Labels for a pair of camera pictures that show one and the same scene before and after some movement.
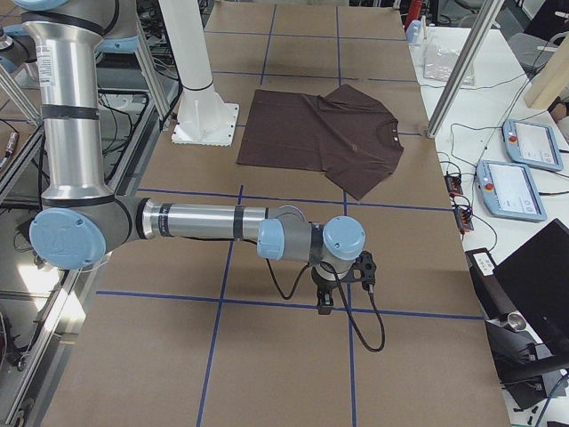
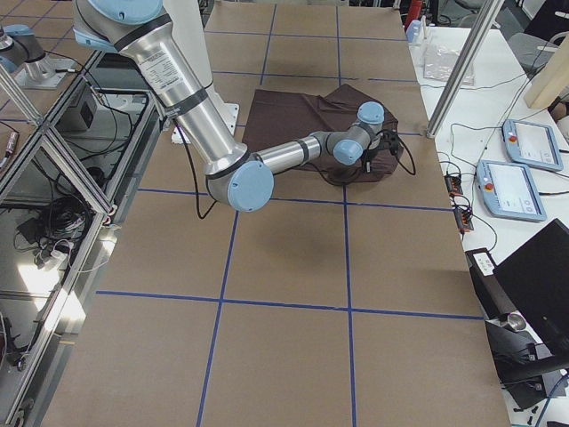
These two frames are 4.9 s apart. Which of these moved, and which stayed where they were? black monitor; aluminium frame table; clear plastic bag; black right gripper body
Moved: black right gripper body
Stayed: clear plastic bag; aluminium frame table; black monitor
